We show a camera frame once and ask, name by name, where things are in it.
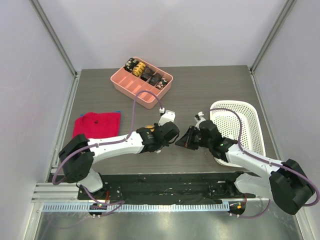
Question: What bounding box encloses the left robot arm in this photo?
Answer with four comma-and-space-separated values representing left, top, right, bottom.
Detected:
59, 121, 180, 200

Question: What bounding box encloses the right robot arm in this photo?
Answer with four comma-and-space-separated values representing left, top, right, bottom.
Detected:
175, 120, 320, 215

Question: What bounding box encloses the black spotted sock roll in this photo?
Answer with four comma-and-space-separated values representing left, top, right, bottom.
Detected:
155, 77, 169, 91

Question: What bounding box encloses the white perforated basket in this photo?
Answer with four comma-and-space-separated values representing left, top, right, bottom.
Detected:
210, 100, 266, 156

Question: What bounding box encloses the dark brown sock roll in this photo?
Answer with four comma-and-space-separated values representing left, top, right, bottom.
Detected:
140, 66, 155, 82

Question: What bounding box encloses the pink divided tray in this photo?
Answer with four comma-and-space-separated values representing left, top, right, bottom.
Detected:
110, 57, 174, 109

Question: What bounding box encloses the yellow black sock roll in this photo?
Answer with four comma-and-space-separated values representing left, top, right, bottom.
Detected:
131, 62, 146, 77

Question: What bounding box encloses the red folded cloth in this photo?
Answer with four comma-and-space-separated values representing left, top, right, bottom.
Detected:
72, 112, 121, 139

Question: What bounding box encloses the black floral sock roll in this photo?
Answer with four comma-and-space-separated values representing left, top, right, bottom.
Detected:
123, 57, 139, 73

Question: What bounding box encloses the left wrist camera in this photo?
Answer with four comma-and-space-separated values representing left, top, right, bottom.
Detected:
158, 107, 176, 126

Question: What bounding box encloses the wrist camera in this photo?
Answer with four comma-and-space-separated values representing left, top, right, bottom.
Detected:
194, 111, 206, 126
158, 107, 176, 126

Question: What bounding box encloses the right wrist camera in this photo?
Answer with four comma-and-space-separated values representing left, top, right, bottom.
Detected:
194, 111, 206, 126

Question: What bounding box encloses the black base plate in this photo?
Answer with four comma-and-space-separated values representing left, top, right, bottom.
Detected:
92, 171, 255, 205

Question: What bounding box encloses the right aluminium frame post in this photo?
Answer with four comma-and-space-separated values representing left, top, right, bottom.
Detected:
249, 0, 297, 75

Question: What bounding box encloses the aluminium frame post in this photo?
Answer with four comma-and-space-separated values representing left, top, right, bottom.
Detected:
29, 0, 78, 78
249, 0, 297, 75

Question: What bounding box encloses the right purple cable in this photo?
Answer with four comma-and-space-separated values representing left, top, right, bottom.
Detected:
199, 107, 320, 219

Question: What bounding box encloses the white slotted cable duct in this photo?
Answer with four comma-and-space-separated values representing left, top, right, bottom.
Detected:
42, 202, 230, 213

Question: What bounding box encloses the left aluminium frame post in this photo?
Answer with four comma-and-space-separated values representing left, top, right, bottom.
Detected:
29, 0, 78, 78

